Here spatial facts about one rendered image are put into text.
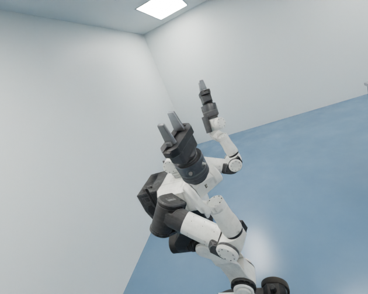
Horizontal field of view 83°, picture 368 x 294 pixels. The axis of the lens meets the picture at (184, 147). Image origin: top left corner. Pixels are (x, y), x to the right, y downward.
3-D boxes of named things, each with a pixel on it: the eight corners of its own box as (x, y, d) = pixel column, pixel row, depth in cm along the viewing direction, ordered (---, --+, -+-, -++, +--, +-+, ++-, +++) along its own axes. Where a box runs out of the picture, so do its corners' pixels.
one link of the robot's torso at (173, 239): (173, 259, 121) (161, 237, 115) (179, 241, 132) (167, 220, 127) (219, 255, 111) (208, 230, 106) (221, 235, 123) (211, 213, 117)
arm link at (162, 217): (176, 243, 80) (146, 227, 85) (184, 232, 89) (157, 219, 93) (184, 216, 78) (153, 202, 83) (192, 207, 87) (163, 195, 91)
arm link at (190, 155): (151, 153, 55) (170, 182, 61) (181, 153, 49) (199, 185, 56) (173, 123, 62) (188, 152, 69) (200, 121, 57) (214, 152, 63)
